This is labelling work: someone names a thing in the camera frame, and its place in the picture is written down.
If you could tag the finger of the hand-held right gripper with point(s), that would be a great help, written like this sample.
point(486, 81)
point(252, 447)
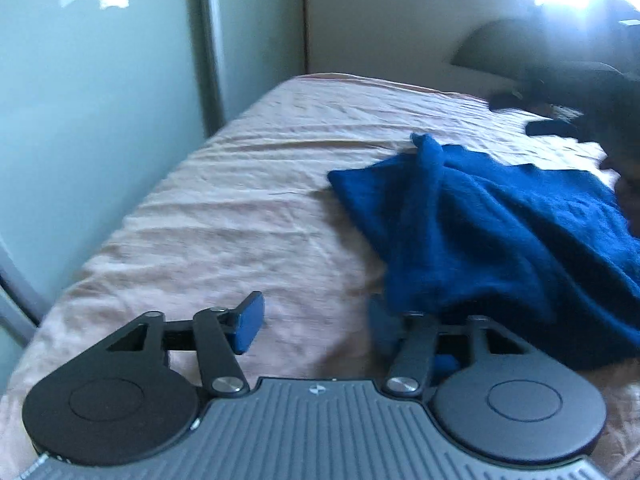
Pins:
point(507, 101)
point(550, 127)

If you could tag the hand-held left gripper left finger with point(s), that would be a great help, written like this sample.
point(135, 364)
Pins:
point(248, 322)

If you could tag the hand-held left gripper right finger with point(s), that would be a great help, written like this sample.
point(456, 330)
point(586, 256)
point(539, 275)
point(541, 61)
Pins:
point(386, 327)

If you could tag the blue towel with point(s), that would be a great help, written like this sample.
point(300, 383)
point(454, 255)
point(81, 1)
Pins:
point(490, 230)

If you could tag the dark pillow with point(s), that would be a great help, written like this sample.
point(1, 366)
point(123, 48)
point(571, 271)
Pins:
point(500, 45)

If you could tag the bed with pink sheet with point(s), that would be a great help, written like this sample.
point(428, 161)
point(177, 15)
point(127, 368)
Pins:
point(240, 200)

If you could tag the frosted glass wardrobe door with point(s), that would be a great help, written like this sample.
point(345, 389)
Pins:
point(95, 100)

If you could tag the silver wardrobe door frame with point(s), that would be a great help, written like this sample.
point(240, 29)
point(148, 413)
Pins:
point(207, 45)

